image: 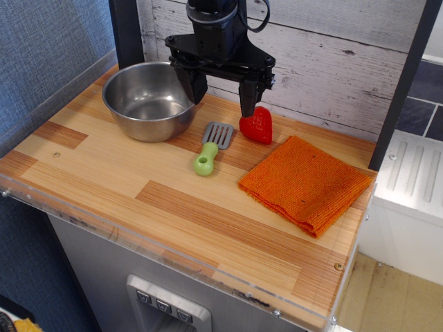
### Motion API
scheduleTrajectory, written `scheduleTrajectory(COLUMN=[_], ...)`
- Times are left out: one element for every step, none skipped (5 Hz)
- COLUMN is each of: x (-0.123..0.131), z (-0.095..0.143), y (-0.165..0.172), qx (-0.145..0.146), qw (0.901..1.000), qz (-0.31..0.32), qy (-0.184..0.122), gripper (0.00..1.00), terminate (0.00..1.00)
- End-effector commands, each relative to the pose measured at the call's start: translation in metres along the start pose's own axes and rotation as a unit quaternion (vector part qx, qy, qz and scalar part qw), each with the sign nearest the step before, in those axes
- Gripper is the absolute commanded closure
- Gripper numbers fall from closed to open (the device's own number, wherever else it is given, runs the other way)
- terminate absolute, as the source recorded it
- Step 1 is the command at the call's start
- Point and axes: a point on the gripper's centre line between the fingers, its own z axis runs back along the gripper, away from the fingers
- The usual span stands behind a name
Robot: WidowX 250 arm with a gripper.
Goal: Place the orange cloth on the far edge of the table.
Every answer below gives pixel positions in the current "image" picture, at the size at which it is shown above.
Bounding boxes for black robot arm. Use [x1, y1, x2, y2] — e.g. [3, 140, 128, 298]
[165, 1, 275, 118]

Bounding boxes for stainless steel bowl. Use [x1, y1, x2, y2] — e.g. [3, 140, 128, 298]
[102, 62, 197, 142]

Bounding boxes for orange cloth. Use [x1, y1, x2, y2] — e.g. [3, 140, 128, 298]
[238, 136, 372, 239]

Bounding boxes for yellow black object bottom corner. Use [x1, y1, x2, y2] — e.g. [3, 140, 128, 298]
[1, 304, 43, 332]

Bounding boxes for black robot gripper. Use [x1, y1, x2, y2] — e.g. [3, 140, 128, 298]
[165, 17, 275, 118]

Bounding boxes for clear acrylic table edge guard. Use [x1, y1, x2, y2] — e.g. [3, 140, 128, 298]
[1, 176, 341, 331]

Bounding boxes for silver toy fridge dispenser panel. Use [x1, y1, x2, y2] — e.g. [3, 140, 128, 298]
[126, 274, 213, 331]

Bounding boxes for dark left frame post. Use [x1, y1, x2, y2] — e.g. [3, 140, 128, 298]
[108, 0, 144, 69]

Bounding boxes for dark frame post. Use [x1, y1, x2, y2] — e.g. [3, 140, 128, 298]
[368, 0, 442, 171]
[108, 0, 144, 69]

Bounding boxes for green handled grey toy spatula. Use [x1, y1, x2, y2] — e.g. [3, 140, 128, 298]
[193, 122, 234, 176]

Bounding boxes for red toy strawberry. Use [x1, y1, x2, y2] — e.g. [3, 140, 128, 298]
[239, 107, 273, 145]

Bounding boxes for dark right frame post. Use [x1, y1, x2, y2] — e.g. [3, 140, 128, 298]
[368, 0, 442, 171]

